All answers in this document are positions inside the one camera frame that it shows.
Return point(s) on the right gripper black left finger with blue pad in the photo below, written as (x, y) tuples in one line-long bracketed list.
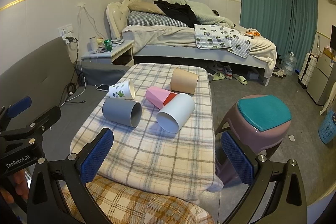
[(46, 203)]

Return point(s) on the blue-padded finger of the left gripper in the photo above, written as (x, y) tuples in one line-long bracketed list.
[(19, 107)]

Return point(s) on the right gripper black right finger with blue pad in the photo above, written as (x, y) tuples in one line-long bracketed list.
[(287, 203)]

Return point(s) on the grey cylindrical cup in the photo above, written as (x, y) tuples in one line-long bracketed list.
[(121, 111)]

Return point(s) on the white cactus print cup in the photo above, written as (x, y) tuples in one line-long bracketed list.
[(124, 90)]

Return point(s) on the white cylindrical cup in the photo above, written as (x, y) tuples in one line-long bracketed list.
[(175, 114)]

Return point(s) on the pink faceted cup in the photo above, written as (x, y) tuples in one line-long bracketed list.
[(159, 97)]

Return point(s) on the tan cylindrical cup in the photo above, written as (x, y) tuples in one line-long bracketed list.
[(183, 81)]

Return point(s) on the person's hand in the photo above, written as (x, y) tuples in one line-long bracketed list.
[(20, 185)]

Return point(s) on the orange plaid cushion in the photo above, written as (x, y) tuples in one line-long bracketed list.
[(123, 204)]

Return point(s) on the pink plastic stool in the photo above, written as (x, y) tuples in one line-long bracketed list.
[(258, 141)]

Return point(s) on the blue laundry basket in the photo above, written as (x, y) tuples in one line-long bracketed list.
[(327, 129)]

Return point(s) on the teal stool cushion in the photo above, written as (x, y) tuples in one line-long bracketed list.
[(264, 112)]

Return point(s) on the smartphone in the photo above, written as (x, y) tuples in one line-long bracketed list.
[(103, 87)]

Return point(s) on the plaid grey white tablecloth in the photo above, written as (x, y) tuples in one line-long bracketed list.
[(151, 159)]

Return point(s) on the white mug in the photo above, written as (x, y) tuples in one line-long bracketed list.
[(93, 43)]

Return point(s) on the green soda can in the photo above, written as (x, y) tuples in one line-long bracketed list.
[(108, 45)]

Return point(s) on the white bedside table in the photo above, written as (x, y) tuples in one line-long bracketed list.
[(120, 55)]

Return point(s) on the green slipper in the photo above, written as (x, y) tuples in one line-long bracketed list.
[(241, 79), (219, 76)]

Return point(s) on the white small fridge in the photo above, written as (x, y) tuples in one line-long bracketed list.
[(322, 80)]

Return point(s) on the clear water jug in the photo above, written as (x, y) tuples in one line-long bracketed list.
[(289, 64)]

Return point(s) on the checkered pillow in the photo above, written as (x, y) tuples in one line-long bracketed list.
[(139, 18)]

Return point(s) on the beige pillow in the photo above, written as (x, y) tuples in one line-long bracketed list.
[(145, 7)]

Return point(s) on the patterned white quilt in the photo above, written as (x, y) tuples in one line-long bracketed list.
[(213, 37)]

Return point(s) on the green curtain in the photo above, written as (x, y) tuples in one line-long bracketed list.
[(289, 24)]

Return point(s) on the light green blanket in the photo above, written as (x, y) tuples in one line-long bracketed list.
[(204, 14)]

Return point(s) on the black clothing pile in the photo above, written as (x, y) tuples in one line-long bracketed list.
[(183, 13)]

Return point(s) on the wall power outlet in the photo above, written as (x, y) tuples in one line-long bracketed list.
[(66, 30)]

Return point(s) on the bed with white frame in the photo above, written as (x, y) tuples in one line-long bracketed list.
[(177, 28)]

